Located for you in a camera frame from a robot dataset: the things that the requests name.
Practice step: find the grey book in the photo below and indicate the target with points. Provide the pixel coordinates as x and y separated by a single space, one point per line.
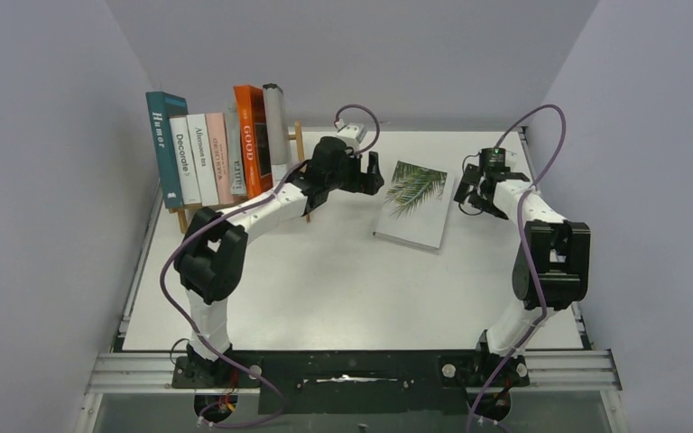
416 205
234 151

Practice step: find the white Afternoon tea book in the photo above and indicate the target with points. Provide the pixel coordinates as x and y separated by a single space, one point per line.
198 134

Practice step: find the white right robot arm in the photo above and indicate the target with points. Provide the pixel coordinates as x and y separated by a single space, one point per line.
551 265

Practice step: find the pink book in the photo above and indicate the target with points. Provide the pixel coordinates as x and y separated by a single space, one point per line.
218 145

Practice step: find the orange book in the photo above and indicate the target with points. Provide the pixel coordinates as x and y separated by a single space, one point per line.
253 139

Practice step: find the teal Humor book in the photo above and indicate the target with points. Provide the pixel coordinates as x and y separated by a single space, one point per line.
162 107

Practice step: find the white Decorate Furniture book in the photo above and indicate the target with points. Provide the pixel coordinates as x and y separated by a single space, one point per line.
184 157

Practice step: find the white grey file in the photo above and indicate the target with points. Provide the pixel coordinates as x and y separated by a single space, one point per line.
277 130

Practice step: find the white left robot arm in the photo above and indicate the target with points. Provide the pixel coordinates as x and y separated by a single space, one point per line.
211 259

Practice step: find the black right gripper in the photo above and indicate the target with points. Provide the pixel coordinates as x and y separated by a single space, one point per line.
485 187

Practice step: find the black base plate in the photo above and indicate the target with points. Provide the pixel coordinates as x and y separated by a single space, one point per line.
355 382

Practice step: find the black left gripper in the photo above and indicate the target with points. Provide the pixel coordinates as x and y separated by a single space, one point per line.
373 180

